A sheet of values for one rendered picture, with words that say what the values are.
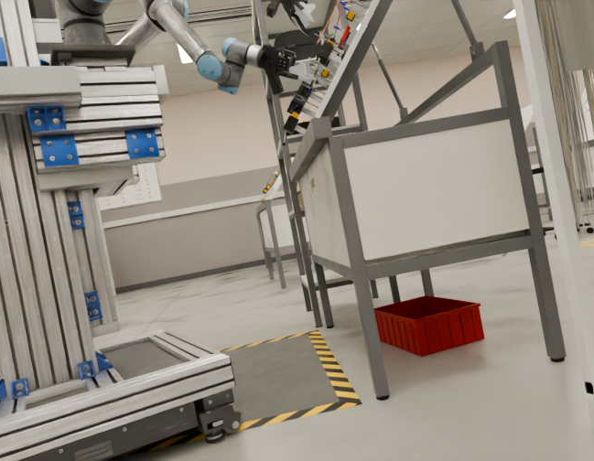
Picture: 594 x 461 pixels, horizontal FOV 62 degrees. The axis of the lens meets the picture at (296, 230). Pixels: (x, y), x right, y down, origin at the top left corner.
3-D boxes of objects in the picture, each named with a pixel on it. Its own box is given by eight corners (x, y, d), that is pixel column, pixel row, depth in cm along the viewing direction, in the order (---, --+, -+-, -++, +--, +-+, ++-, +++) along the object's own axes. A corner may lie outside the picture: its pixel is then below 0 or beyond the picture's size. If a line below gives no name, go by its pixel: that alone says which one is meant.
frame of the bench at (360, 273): (378, 402, 148) (328, 137, 147) (326, 327, 265) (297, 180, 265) (567, 360, 152) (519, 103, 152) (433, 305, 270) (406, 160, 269)
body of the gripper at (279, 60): (289, 54, 170) (259, 45, 173) (285, 79, 174) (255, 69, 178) (298, 51, 176) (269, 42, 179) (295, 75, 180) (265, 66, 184)
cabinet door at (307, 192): (326, 259, 206) (308, 166, 206) (312, 253, 261) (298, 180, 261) (330, 258, 207) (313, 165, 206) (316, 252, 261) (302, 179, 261)
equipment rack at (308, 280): (315, 328, 269) (251, -8, 268) (305, 311, 329) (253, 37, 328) (405, 309, 272) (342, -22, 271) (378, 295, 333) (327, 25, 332)
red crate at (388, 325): (421, 358, 182) (414, 320, 182) (375, 340, 219) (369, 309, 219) (487, 338, 190) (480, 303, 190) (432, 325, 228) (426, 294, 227)
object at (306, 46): (273, 67, 276) (266, 32, 276) (271, 80, 300) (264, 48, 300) (326, 58, 279) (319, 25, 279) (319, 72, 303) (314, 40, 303)
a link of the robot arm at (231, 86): (207, 85, 179) (216, 55, 177) (222, 91, 189) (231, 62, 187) (225, 91, 176) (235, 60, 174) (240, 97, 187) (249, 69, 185)
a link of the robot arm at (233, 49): (227, 61, 188) (233, 38, 186) (252, 69, 185) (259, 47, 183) (217, 56, 180) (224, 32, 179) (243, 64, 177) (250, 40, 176)
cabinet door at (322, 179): (348, 268, 152) (324, 141, 151) (325, 259, 206) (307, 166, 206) (356, 266, 152) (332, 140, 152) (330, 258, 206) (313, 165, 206)
